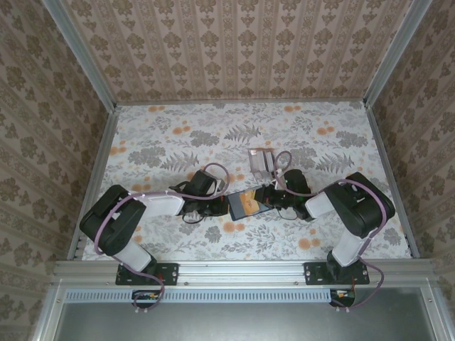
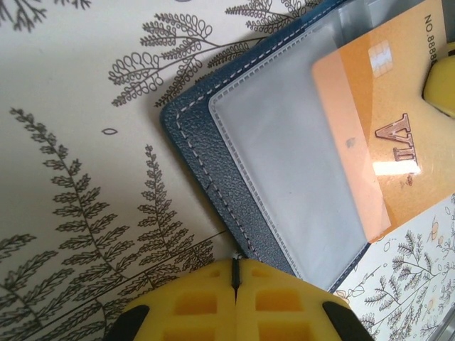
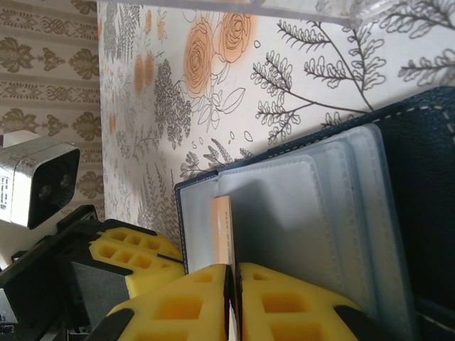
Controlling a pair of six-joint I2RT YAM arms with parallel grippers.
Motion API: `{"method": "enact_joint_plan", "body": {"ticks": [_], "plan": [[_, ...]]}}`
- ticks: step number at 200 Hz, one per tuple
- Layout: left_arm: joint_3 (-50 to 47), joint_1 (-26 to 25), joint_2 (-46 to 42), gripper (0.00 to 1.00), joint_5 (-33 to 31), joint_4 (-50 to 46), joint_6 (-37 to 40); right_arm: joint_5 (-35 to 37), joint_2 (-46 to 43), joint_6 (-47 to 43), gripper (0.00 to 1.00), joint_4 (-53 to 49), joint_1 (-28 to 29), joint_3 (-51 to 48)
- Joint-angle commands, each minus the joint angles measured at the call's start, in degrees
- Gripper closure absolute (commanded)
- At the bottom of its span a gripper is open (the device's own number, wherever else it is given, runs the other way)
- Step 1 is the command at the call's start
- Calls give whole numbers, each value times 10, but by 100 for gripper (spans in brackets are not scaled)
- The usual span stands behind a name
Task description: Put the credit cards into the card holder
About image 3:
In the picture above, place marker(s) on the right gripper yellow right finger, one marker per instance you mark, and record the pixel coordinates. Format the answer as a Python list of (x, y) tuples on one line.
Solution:
[(284, 286)]

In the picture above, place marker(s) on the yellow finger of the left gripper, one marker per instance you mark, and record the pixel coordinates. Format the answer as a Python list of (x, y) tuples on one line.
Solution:
[(156, 280), (117, 229)]

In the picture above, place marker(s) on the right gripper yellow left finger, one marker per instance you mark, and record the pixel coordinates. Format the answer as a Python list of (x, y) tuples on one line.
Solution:
[(213, 284)]

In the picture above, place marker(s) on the gold credit card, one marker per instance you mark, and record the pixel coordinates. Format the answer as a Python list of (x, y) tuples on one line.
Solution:
[(222, 231)]

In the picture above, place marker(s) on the dark blue card holder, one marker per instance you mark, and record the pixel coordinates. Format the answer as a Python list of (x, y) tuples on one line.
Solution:
[(419, 160)]

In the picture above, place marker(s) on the floral patterned table cover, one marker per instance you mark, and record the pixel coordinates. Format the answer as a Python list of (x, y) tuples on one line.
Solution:
[(284, 71)]

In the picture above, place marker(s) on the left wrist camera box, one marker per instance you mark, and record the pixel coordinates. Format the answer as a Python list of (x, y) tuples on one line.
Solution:
[(53, 184)]

